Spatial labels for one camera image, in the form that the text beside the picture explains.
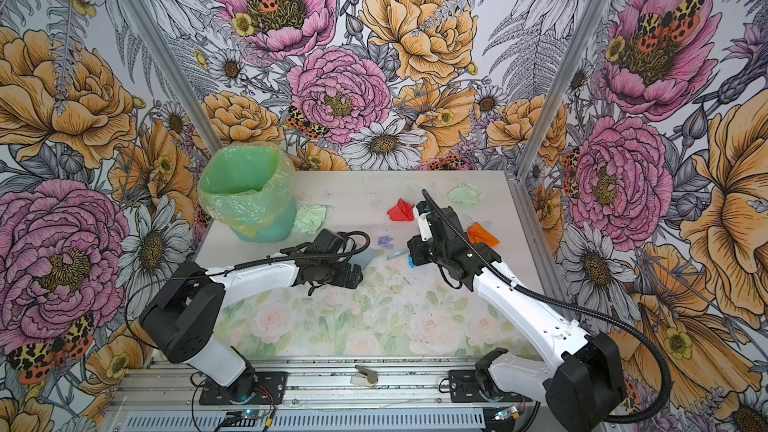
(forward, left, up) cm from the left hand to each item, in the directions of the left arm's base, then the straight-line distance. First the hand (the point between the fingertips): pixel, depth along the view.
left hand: (345, 282), depth 90 cm
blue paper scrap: (+7, -20, -2) cm, 21 cm away
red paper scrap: (+25, -18, +1) cm, 31 cm away
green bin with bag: (+17, +24, +23) cm, 37 cm away
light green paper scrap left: (+24, +14, 0) cm, 28 cm away
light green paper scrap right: (+35, -42, -1) cm, 55 cm away
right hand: (+1, -20, +15) cm, 25 cm away
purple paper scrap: (+15, -12, -1) cm, 19 cm away
